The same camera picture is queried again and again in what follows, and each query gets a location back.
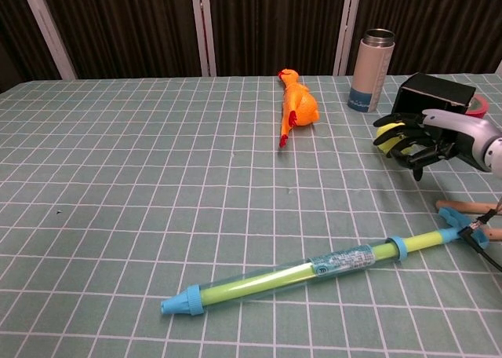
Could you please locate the red tape roll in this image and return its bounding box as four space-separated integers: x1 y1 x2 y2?
465 95 490 120

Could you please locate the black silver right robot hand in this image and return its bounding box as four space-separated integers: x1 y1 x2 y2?
373 108 502 182

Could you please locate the blue green water squirter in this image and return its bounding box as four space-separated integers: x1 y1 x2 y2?
160 206 491 317

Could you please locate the dark brown curtain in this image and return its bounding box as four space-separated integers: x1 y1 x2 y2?
0 0 502 94

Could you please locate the yellow tennis ball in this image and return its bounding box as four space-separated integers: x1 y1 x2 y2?
375 123 417 157

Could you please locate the black cardboard box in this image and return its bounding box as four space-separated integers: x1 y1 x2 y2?
392 72 477 119

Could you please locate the orange rubber chicken toy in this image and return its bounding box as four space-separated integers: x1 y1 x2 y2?
277 68 321 148

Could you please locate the white frame post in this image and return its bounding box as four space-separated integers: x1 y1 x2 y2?
189 0 217 78
332 0 363 77
18 0 78 81

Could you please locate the white steel thermos bottle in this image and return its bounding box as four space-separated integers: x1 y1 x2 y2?
347 28 395 114

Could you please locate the green checked tablecloth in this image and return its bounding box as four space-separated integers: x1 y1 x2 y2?
0 73 502 358

